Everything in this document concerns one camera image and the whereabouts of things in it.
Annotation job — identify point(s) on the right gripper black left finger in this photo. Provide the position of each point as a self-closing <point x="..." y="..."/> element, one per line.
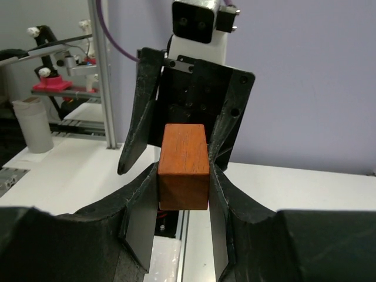
<point x="109" y="240"/>

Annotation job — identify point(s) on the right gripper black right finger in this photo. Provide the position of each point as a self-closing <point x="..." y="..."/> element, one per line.
<point x="254" y="243"/>

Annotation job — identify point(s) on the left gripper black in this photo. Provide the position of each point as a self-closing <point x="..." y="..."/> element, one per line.
<point x="191" y="91"/>

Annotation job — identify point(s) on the orange arch block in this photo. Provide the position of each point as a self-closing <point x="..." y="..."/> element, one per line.
<point x="183" y="172"/>

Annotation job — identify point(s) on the metal shelf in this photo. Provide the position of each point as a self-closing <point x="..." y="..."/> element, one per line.
<point x="79" y="112"/>

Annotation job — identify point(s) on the red printed part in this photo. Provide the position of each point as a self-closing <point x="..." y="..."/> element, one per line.
<point x="54" y="84"/>

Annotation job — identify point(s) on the white paper roll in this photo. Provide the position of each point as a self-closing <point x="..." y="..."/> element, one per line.
<point x="33" y="120"/>

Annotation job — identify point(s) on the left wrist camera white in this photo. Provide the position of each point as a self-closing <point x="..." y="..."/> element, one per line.
<point x="200" y="29"/>

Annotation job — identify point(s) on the aluminium frame post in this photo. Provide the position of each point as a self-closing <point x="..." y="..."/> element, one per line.
<point x="103" y="71"/>

